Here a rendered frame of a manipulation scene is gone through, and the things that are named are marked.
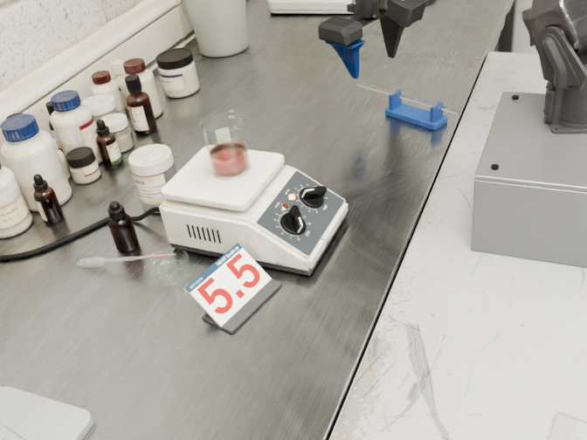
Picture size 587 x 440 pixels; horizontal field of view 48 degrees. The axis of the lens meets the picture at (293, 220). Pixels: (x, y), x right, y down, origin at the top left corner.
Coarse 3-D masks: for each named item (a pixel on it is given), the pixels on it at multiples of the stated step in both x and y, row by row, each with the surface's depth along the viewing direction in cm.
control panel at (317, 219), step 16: (304, 176) 85; (288, 192) 82; (272, 208) 79; (288, 208) 80; (304, 208) 81; (320, 208) 82; (336, 208) 83; (272, 224) 77; (320, 224) 80; (288, 240) 77; (304, 240) 78
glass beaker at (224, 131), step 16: (224, 112) 81; (240, 112) 79; (208, 128) 81; (224, 128) 82; (240, 128) 78; (208, 144) 79; (224, 144) 78; (240, 144) 79; (224, 160) 79; (240, 160) 80; (224, 176) 80; (240, 176) 81
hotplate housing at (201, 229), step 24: (288, 168) 85; (264, 192) 81; (168, 216) 81; (192, 216) 80; (216, 216) 79; (240, 216) 78; (336, 216) 83; (192, 240) 82; (216, 240) 80; (240, 240) 79; (264, 240) 77; (264, 264) 80; (288, 264) 78; (312, 264) 77
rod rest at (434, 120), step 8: (392, 96) 106; (392, 104) 107; (400, 104) 108; (440, 104) 102; (392, 112) 107; (400, 112) 106; (408, 112) 106; (416, 112) 106; (424, 112) 105; (432, 112) 101; (440, 112) 103; (408, 120) 105; (416, 120) 104; (424, 120) 103; (432, 120) 102; (440, 120) 103; (432, 128) 102
